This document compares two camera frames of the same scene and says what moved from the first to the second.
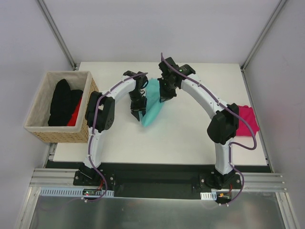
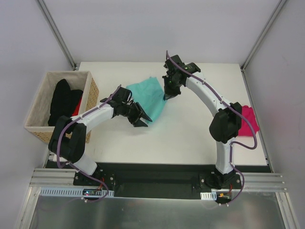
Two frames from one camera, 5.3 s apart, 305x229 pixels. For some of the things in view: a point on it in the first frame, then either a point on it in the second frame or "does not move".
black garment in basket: x=65 y=101 does not move
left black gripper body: x=138 y=108 to x=133 y=114
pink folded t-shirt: x=248 y=114 does not move
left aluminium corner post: x=57 y=33 does not move
